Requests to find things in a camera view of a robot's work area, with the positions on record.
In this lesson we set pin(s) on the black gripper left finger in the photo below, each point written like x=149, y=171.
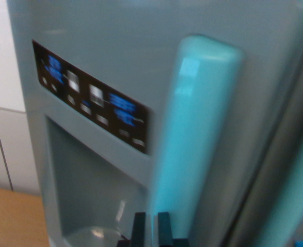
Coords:
x=139, y=231

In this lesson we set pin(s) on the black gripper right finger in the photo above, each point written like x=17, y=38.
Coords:
x=164, y=231

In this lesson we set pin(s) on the grey toy refrigerator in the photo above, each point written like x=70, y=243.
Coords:
x=110, y=38

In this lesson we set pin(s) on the black temperature display panel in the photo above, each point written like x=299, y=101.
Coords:
x=94, y=103

